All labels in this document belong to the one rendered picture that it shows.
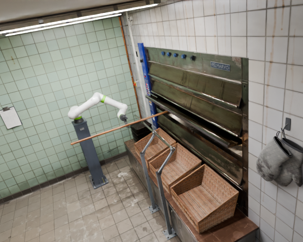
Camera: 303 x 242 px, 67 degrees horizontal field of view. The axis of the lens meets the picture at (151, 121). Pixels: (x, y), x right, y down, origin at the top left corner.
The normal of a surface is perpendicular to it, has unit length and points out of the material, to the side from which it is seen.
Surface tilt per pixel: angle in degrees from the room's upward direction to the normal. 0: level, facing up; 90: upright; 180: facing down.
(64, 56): 90
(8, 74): 90
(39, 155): 90
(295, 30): 90
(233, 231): 0
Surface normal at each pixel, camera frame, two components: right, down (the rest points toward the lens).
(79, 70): 0.40, 0.32
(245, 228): -0.18, -0.89
